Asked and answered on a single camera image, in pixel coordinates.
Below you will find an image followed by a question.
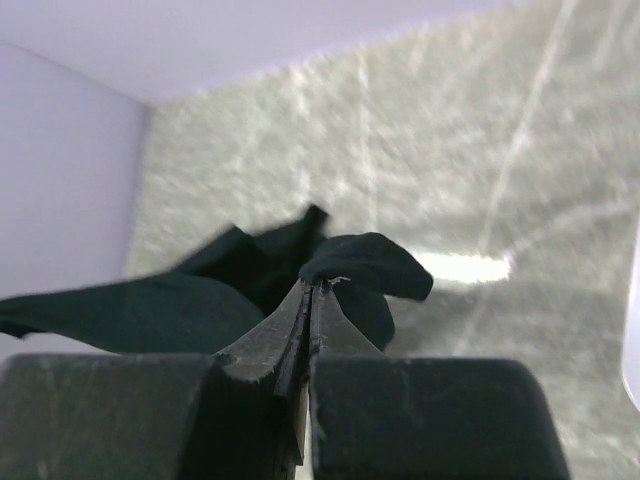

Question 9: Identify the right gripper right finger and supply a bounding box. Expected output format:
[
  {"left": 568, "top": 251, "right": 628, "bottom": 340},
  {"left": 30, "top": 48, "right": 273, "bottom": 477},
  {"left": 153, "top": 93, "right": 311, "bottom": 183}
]
[{"left": 309, "top": 284, "right": 570, "bottom": 479}]

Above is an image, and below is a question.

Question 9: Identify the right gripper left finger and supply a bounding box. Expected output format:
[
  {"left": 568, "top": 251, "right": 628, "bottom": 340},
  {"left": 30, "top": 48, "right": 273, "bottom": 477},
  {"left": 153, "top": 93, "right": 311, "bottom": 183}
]
[{"left": 1, "top": 284, "right": 310, "bottom": 479}]

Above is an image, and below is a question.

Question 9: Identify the black t shirt blue logo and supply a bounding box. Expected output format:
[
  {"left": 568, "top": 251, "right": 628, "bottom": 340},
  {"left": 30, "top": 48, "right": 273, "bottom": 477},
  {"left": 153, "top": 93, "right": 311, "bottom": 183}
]
[{"left": 1, "top": 205, "right": 434, "bottom": 354}]

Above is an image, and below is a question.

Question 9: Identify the white plastic basket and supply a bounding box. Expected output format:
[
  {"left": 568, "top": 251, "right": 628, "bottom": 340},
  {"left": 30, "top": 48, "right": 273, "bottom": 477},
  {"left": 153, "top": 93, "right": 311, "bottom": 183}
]
[{"left": 618, "top": 234, "right": 640, "bottom": 406}]

